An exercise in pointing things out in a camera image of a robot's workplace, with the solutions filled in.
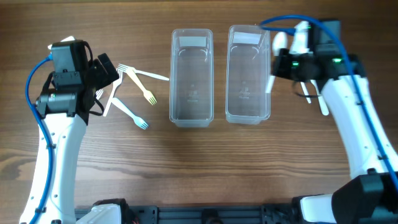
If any white fork long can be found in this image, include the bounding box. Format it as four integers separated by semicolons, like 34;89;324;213
103;69;123;117

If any white fork pointing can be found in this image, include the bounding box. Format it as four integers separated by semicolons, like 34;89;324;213
118;64;169;81

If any white spoon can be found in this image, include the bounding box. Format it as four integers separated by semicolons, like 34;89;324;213
311;80;329;116
266;32;287;93
300;82;312;104

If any cream yellow fork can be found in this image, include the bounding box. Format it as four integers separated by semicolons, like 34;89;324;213
126;68;157;105

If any pale blue fork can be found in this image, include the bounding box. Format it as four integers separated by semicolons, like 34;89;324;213
111;98;149;129

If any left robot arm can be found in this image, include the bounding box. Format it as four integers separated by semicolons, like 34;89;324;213
19;40;119;223

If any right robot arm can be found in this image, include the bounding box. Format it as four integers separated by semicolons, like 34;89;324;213
272;16;397;223

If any right clear plastic container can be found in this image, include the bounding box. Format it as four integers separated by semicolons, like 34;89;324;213
225;25;271;124

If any clear plastic container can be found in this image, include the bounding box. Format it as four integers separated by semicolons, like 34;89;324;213
225;25;271;124
169;29;214;128

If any left clear plastic container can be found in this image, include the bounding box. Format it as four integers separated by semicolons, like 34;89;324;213
169;29;214;128

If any right blue cable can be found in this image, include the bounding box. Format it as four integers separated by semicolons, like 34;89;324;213
259;14;398;192

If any blue cable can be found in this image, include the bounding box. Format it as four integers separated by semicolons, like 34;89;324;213
259;14;398;192
25;54;55;224

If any left blue cable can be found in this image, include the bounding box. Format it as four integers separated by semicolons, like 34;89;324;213
25;54;55;224

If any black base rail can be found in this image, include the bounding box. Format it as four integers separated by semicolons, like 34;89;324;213
74;203;299;224

